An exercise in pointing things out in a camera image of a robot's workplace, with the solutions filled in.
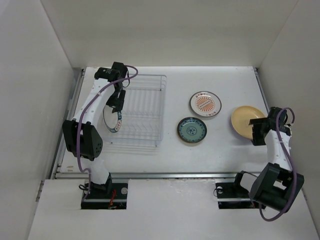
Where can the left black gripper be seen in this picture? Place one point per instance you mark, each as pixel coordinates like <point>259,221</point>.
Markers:
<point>116,104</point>

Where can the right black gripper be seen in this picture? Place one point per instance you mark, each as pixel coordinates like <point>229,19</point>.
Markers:
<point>257,140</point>

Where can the beige orange plate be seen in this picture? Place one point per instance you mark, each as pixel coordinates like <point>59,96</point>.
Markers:
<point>240,120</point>

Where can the purple rimmed patterned plate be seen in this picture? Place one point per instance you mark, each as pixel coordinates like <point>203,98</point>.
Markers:
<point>205,104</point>

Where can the dark green rimmed plate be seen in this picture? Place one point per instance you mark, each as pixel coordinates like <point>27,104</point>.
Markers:
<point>191,130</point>

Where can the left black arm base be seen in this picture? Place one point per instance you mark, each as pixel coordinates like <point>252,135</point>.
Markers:
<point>109,196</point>

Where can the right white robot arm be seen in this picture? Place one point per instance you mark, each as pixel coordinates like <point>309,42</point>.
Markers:
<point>279,183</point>

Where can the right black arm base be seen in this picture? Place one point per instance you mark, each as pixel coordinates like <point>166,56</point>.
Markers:
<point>230,197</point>

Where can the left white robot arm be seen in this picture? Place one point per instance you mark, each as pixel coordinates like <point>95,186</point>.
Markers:
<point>81,136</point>

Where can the white wire dish rack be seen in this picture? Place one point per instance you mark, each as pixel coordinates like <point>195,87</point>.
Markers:
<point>142,113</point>

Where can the aluminium table front rail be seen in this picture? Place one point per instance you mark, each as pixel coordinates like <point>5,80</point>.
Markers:
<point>151,175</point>

